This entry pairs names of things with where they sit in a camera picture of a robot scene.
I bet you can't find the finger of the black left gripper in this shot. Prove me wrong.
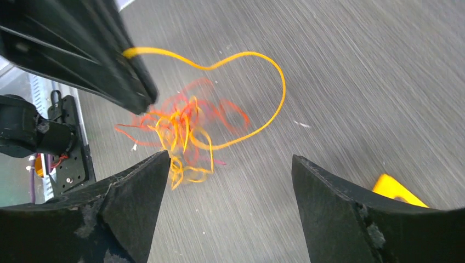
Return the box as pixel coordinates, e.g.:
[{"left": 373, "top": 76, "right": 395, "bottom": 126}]
[{"left": 1, "top": 0, "right": 158, "bottom": 115}]

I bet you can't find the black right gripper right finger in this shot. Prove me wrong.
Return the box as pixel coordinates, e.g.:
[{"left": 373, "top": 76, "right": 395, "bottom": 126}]
[{"left": 291, "top": 155, "right": 464, "bottom": 262}]

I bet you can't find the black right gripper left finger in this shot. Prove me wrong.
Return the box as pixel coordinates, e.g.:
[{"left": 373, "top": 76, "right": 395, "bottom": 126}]
[{"left": 1, "top": 151, "right": 171, "bottom": 262}]

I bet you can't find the orange cable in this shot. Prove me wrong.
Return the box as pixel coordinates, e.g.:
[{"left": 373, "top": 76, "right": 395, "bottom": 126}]
[{"left": 115, "top": 77, "right": 252, "bottom": 166}]

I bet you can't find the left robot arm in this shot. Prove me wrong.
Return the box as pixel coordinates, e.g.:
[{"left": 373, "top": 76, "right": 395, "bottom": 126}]
[{"left": 1, "top": 1, "right": 158, "bottom": 158}]

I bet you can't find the yellow triangular plastic frame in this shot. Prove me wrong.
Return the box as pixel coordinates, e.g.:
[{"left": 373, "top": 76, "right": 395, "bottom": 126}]
[{"left": 372, "top": 174, "right": 429, "bottom": 208}]

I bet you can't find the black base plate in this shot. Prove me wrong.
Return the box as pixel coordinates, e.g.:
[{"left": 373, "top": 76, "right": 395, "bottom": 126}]
[{"left": 48, "top": 90, "right": 96, "bottom": 197}]

